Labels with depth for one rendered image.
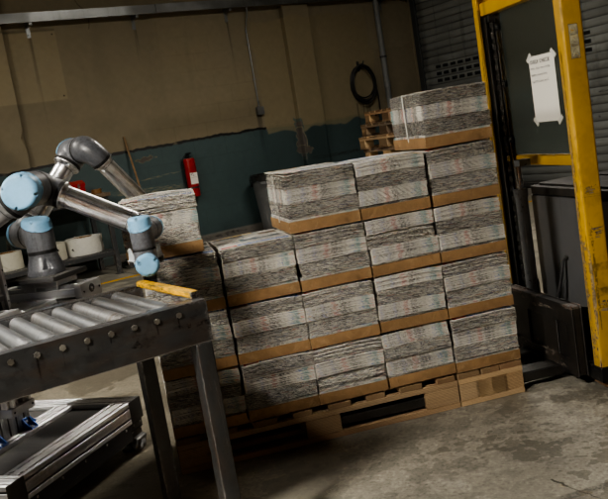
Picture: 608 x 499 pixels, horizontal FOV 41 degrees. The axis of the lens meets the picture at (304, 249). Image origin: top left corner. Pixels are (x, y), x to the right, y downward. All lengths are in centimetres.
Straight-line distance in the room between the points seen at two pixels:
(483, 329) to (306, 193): 93
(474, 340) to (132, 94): 734
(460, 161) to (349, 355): 89
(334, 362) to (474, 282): 66
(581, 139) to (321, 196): 102
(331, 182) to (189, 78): 741
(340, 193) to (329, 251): 23
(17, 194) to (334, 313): 127
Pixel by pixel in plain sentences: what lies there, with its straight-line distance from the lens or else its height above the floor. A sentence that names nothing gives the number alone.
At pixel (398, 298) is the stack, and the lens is 327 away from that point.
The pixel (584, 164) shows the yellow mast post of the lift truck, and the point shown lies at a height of 91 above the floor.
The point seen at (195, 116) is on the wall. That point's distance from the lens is 1043.
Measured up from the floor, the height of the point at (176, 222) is 96.
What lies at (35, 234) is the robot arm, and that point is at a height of 99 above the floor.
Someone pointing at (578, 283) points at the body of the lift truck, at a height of 36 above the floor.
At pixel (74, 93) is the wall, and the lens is 992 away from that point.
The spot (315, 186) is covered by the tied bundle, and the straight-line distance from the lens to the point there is 313.
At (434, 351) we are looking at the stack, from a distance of 337.
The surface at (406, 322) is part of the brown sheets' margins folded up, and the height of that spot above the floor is 40.
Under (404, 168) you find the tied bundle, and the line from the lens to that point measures 323.
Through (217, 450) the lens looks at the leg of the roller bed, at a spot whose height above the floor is 36.
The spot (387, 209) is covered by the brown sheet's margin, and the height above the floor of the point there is 86.
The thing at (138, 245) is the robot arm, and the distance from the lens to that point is 265.
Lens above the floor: 122
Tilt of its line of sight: 8 degrees down
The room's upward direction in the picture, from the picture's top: 9 degrees counter-clockwise
